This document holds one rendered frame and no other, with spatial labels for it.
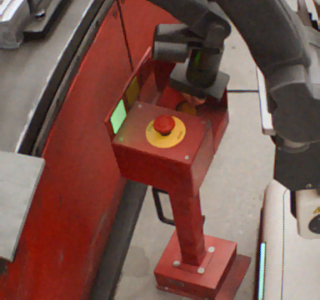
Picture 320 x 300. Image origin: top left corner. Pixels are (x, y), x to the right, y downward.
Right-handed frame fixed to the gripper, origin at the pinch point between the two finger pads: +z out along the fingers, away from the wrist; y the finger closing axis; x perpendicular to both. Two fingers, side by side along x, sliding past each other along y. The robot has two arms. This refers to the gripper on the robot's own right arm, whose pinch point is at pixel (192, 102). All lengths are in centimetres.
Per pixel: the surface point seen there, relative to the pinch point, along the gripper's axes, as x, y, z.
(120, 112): 11.5, 10.6, -4.6
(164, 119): 10.2, 2.6, -6.2
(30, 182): 39.8, 13.1, -23.0
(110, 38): -16.5, 26.2, 11.3
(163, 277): 14, -9, 64
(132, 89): 6.0, 10.7, -4.8
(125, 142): 15.3, 7.5, -1.8
